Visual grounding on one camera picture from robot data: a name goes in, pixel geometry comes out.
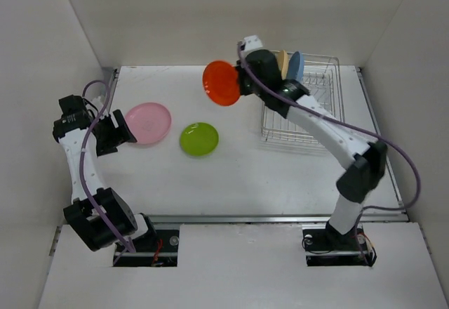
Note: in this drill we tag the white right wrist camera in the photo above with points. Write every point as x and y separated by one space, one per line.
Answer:
250 43

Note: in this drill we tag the pink plate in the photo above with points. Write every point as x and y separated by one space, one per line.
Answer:
149 122

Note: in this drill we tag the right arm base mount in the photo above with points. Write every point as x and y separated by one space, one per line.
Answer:
326 249

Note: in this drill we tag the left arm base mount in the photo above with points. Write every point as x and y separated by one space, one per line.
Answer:
156 246

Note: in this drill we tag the orange translucent plate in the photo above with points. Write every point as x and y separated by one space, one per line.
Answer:
220 82

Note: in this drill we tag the aluminium table rail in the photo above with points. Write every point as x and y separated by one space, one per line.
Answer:
221 219

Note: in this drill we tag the beige plate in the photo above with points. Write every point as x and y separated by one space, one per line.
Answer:
282 61

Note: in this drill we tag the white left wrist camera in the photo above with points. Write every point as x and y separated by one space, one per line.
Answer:
94 105

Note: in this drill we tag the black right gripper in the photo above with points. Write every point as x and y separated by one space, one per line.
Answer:
243 88

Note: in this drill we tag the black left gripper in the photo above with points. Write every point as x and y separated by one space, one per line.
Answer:
110 145

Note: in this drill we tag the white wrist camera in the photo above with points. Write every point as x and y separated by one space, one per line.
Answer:
94 105
250 43

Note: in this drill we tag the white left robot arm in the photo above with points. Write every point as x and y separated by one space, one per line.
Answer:
97 213

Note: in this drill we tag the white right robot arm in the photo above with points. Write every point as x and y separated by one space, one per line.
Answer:
364 162

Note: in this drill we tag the blue plate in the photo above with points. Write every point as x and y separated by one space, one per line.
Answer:
296 67

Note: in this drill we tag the green plate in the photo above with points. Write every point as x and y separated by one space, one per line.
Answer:
199 139

